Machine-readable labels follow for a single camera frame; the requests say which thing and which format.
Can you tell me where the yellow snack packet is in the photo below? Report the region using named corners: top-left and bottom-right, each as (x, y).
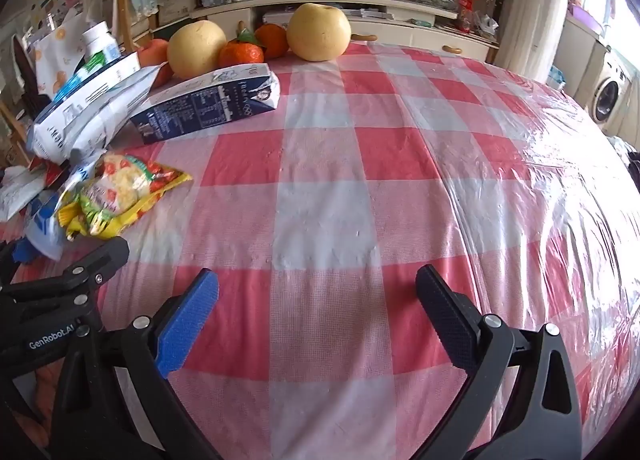
top-left (54, 152), bottom-right (193, 241)

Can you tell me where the white washing machine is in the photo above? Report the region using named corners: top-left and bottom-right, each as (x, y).
top-left (575, 40), bottom-right (640, 136)

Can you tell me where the white blue yellow packet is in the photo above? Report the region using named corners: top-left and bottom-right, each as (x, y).
top-left (22, 162), bottom-right (106, 262)

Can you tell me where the white plastic bottle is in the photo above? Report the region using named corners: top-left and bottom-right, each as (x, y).
top-left (80, 21), bottom-right (122, 63)

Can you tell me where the white grey paper carton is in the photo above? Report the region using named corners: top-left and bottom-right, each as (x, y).
top-left (129, 63), bottom-right (281, 146)

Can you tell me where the yellow pear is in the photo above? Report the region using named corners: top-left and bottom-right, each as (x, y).
top-left (286, 3), bottom-right (352, 62)
top-left (166, 20), bottom-right (228, 81)

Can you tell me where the white lace curtain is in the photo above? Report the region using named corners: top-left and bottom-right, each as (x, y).
top-left (492, 0), bottom-right (581, 86)

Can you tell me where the red package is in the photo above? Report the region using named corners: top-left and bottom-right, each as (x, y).
top-left (457, 0), bottom-right (481, 33)

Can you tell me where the orange persimmon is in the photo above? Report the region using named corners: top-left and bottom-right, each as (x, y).
top-left (218, 38), bottom-right (265, 69)

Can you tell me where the red apple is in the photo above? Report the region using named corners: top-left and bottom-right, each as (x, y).
top-left (136, 38), bottom-right (175, 89)

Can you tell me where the red white checked tablecloth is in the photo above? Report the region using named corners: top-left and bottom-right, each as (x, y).
top-left (0, 40), bottom-right (640, 460)

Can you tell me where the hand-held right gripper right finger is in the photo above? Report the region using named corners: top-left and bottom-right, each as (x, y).
top-left (415, 264), bottom-right (583, 460)

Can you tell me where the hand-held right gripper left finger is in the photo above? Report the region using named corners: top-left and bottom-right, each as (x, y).
top-left (50, 267), bottom-right (223, 460)

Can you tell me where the white orange-print tablecloth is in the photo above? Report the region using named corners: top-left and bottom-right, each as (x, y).
top-left (30, 10), bottom-right (93, 101)

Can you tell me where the dark cloth pile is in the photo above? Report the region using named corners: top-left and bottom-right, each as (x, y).
top-left (607, 135), bottom-right (640, 181)

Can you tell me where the white pouch blue feather print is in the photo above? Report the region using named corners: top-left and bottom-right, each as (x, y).
top-left (26, 51), bottom-right (163, 163)

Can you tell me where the wooden chair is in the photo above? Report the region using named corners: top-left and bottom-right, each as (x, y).
top-left (112, 0), bottom-right (161, 53)

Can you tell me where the orange tangerine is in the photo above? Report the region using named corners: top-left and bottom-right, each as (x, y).
top-left (254, 23), bottom-right (290, 60)

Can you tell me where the blue cow snack packet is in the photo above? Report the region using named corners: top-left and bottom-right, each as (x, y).
top-left (50, 51), bottom-right (126, 108)

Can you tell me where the cream television cabinet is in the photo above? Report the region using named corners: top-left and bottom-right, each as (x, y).
top-left (150, 0), bottom-right (501, 63)

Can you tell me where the white printed sack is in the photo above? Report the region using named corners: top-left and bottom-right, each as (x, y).
top-left (157, 0), bottom-right (198, 26)

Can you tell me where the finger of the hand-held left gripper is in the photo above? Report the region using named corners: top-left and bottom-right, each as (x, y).
top-left (0, 236), bottom-right (130, 308)
top-left (0, 239), bottom-right (38, 286)

